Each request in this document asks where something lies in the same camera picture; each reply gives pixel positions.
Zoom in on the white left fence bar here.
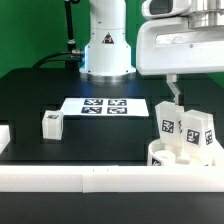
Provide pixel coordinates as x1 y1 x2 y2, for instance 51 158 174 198
0 125 10 154

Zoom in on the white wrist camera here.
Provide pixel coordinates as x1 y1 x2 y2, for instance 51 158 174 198
141 0 191 20

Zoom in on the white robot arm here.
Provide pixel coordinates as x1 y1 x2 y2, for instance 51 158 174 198
80 0 224 105

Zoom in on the white round stool seat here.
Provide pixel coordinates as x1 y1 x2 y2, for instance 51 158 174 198
147 139 212 166

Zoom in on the white marker sheet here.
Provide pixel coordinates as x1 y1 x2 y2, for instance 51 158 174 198
61 98 149 117

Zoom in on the black pole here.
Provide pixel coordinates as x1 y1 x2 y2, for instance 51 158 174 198
64 0 80 51

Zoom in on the white fence bar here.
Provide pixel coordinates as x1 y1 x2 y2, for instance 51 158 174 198
0 125 10 154
0 165 224 193

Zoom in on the black cable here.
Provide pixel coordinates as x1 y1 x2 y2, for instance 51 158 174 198
32 49 87 69

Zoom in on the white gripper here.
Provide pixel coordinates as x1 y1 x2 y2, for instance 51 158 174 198
136 17 224 106

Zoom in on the white front fence bar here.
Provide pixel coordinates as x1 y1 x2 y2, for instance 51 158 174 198
0 165 224 193

